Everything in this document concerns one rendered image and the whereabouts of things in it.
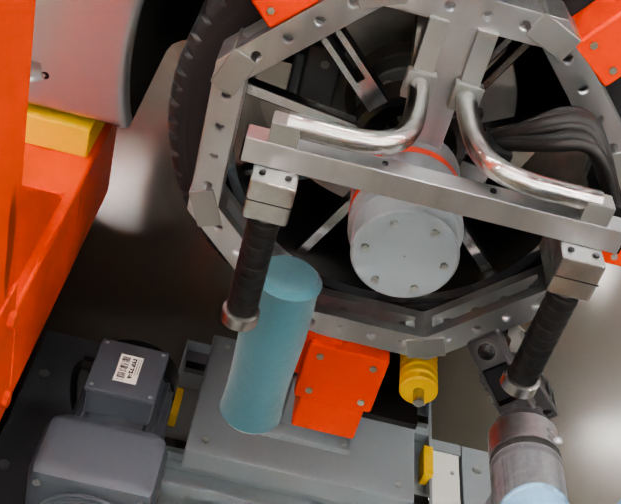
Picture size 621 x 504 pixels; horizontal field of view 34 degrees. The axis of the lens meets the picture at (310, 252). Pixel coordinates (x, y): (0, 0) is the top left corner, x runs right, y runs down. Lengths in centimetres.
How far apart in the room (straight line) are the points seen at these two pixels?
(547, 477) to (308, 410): 43
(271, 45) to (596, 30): 37
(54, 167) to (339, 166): 56
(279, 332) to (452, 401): 108
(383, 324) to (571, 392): 111
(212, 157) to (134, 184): 139
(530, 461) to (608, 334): 148
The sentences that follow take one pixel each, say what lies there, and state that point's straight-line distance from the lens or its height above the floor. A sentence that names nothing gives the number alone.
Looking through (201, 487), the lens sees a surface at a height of 15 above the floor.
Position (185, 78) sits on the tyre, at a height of 88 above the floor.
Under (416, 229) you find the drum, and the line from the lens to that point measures 115.
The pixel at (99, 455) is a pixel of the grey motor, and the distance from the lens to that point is 146.
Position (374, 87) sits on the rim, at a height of 93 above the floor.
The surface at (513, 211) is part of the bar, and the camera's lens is 109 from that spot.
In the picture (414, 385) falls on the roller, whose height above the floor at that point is 52.
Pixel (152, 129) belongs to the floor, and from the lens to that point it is 294.
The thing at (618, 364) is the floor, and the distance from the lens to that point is 265.
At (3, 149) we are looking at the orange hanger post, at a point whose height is 96.
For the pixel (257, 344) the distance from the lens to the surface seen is 130.
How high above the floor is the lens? 151
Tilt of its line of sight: 36 degrees down
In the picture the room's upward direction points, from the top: 16 degrees clockwise
